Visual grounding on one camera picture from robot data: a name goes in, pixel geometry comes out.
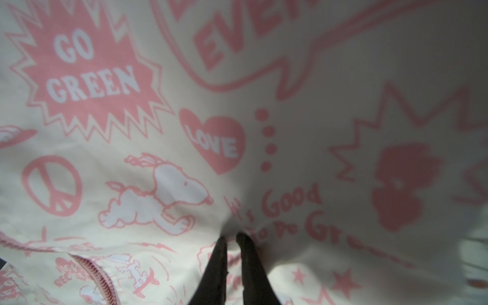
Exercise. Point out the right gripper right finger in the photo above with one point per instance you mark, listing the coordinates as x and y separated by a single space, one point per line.
256 287

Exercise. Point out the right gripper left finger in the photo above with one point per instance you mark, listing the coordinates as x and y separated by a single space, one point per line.
212 288

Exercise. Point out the pink patterned hooded jacket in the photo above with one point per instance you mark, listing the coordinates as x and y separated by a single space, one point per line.
347 139

